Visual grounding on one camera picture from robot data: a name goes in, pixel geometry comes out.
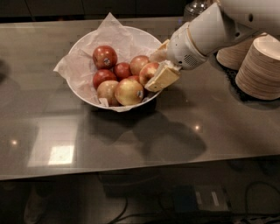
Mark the red-yellow apple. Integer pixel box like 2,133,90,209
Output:
129,55,149,75
139,62,159,86

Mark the small dark red apple centre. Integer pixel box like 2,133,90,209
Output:
113,62,131,81

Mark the black cable under table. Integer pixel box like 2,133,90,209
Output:
108,180,280,224

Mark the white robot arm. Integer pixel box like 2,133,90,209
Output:
144,0,280,92

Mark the yellow apple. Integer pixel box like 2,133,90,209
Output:
97,80,119,107
115,79,144,106

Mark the black mat under plates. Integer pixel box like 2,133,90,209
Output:
212,50,280,110

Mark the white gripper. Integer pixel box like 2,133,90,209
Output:
144,22,207,92

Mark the yellow apple front right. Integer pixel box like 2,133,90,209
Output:
115,79,144,106

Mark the far stack of paper plates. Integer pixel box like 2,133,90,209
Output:
216,38,254,70

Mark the dark red apple top left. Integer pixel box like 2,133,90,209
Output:
93,45,117,69

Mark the stack of paper plates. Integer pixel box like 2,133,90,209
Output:
216,38,254,70
235,34,280,101

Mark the glass jar with cereal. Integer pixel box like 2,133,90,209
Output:
183,0,214,22

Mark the near stack of paper plates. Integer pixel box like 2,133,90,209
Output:
235,34,280,101

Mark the white bowl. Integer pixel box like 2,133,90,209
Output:
66,25,165,111

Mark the white paper liner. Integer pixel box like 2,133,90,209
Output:
53,11,167,113

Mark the yellow apple front left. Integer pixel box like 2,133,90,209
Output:
97,80,119,107

